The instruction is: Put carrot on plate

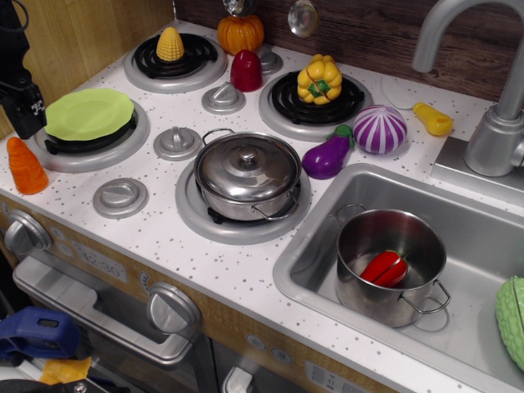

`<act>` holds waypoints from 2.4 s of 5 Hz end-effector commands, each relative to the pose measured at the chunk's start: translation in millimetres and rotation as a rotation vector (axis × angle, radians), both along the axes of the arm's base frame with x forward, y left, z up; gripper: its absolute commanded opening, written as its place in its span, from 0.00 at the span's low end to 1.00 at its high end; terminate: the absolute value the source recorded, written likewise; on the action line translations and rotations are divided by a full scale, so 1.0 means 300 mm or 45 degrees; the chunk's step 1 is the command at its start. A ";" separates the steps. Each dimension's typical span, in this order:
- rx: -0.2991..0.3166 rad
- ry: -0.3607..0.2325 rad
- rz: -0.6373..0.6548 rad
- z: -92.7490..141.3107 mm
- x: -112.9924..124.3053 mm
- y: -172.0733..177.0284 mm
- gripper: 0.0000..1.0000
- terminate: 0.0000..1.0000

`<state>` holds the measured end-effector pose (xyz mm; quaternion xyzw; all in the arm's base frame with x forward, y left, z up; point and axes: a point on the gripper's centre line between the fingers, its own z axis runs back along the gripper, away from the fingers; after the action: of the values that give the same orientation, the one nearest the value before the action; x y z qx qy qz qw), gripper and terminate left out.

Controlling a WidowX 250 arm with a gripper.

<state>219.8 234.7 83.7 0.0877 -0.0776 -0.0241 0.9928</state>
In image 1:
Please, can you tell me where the silver stove knob centre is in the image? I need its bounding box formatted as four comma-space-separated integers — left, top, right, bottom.
153, 126, 203, 161

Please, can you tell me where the yellow toy squash piece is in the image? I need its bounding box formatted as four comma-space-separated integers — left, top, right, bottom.
413, 102, 454, 136

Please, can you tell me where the yellow toy corn cob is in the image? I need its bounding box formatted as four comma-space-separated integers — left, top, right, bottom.
156, 27, 185, 62

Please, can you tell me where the silver toy faucet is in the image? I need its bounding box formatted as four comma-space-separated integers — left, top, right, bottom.
409, 1, 523, 177

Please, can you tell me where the red toy pepper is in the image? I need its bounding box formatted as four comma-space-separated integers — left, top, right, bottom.
360, 251, 409, 287

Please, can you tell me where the dark red toy vegetable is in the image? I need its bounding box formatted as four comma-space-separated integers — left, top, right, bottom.
230, 50, 263, 93

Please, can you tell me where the front right stove burner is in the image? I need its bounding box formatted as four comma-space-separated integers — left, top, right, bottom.
175, 163, 312, 246

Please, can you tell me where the orange toy pumpkin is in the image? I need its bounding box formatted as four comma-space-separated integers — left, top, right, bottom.
217, 15, 264, 55

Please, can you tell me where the oven dial knob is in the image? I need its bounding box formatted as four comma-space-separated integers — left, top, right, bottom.
146, 282, 201, 335
4, 209, 53, 260

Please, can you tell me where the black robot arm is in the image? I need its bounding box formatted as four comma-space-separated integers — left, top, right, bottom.
1, 1, 47, 140

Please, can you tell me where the silver stove knob front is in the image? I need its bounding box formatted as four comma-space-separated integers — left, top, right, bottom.
93, 178, 149, 219

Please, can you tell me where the light green plastic plate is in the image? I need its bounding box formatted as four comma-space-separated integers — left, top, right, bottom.
44, 88, 134, 142

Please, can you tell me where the hanging metal spoon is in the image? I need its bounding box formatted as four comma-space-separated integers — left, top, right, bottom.
287, 0, 319, 38

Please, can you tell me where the silver stove knob rear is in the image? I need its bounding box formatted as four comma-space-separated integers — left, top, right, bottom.
256, 43, 283, 76

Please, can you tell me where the back left stove burner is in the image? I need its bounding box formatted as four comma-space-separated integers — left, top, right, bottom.
124, 33, 227, 94

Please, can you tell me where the right oven dial knob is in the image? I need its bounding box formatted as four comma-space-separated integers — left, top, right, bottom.
146, 282, 201, 335

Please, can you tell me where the front left stove burner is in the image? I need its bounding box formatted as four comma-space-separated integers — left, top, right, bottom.
26, 101, 150, 173

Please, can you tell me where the back right stove burner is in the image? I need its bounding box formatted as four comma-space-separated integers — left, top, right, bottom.
259, 71, 373, 142

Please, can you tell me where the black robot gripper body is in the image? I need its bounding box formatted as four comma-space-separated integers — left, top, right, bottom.
1, 79, 47, 140

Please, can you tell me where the yellow toy bell pepper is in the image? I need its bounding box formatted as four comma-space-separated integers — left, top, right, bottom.
296, 54, 343, 106

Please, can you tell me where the steel pan with lid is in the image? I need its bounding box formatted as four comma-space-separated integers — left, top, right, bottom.
193, 129, 301, 222

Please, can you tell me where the silver sink basin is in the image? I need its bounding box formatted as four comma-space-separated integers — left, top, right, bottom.
273, 164, 523, 392

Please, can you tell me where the silver stove knob upper middle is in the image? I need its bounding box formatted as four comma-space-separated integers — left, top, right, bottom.
201, 82, 246, 115

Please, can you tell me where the orange toy carrot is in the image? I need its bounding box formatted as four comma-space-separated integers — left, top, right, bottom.
7, 137, 49, 195

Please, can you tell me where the silver stove knob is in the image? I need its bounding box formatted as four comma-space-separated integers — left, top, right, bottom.
201, 82, 246, 115
93, 178, 149, 219
256, 43, 283, 76
153, 126, 203, 161

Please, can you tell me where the left oven dial knob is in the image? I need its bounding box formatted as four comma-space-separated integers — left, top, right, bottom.
4, 209, 53, 260

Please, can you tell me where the silver oven door handle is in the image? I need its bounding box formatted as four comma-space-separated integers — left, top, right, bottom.
13, 257, 193, 369

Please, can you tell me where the hanging metal ladle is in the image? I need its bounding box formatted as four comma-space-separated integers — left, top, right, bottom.
222, 0, 258, 17

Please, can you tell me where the stove burner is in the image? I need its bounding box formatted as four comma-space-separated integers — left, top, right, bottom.
259, 71, 373, 142
175, 163, 312, 246
124, 33, 227, 94
26, 101, 150, 173

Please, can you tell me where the green toy cabbage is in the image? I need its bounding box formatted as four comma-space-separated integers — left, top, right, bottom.
495, 276, 523, 370

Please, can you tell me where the purple striped toy onion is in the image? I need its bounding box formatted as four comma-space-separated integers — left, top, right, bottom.
353, 105, 407, 155

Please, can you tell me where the purple toy eggplant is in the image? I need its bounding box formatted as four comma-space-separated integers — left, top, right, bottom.
302, 124, 355, 180

